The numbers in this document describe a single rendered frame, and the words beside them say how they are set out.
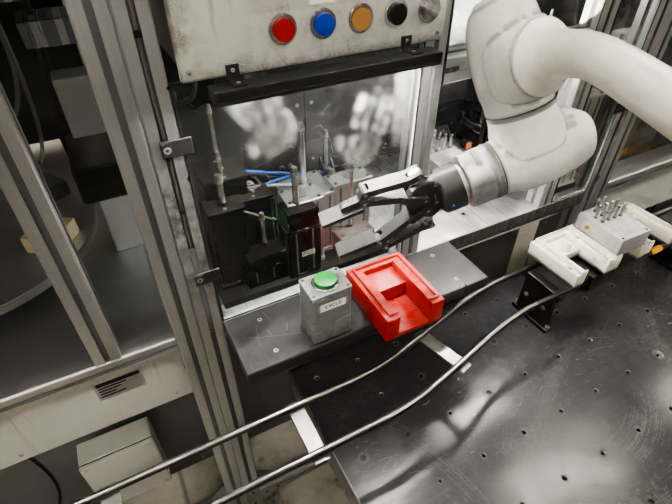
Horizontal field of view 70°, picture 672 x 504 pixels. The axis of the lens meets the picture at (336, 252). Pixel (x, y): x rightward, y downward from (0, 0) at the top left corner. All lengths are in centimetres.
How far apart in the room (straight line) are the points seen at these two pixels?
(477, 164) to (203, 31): 43
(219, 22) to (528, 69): 40
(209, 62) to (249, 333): 48
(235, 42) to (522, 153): 43
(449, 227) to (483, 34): 56
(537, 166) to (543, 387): 59
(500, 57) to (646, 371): 87
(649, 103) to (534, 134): 19
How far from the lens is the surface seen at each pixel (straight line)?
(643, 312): 149
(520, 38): 72
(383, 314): 87
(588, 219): 130
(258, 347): 90
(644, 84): 64
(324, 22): 72
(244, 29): 69
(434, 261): 107
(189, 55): 68
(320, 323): 86
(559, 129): 79
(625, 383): 130
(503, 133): 78
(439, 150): 125
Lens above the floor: 160
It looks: 40 degrees down
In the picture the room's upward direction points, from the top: straight up
